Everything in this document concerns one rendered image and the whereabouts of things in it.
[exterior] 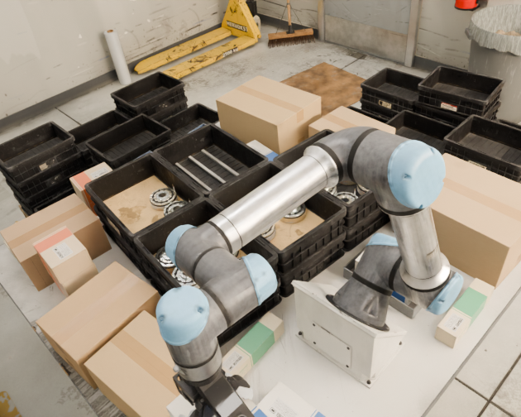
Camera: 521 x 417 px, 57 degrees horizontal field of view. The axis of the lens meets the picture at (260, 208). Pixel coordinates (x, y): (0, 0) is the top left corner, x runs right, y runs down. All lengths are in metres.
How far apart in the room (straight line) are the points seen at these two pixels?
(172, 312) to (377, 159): 0.46
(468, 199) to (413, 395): 0.67
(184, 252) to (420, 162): 0.44
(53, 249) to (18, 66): 3.05
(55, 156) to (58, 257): 1.37
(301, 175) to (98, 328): 0.84
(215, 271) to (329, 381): 0.79
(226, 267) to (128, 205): 1.21
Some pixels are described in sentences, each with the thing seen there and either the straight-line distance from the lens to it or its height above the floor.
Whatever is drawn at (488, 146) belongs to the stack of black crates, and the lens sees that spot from 2.76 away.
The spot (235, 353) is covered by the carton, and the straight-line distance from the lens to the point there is 1.47.
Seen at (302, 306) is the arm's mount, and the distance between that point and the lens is 1.40.
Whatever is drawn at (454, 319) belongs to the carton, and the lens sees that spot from 1.57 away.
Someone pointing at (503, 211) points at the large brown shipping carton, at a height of 0.90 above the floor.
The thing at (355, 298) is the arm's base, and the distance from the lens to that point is 1.29.
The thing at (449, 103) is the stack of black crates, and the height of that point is 0.54.
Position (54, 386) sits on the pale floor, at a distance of 2.56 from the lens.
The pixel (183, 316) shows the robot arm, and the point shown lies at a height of 1.46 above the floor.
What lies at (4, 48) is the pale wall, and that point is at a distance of 4.55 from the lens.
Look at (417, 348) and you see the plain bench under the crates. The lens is 1.56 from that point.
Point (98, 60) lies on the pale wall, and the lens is 4.89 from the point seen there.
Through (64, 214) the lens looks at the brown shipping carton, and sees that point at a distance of 1.95.
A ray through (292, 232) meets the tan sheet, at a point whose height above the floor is 0.83.
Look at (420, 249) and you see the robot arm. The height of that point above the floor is 1.22.
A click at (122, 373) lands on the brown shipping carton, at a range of 1.40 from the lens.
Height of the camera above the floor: 2.00
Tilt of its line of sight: 41 degrees down
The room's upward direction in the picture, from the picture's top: 7 degrees counter-clockwise
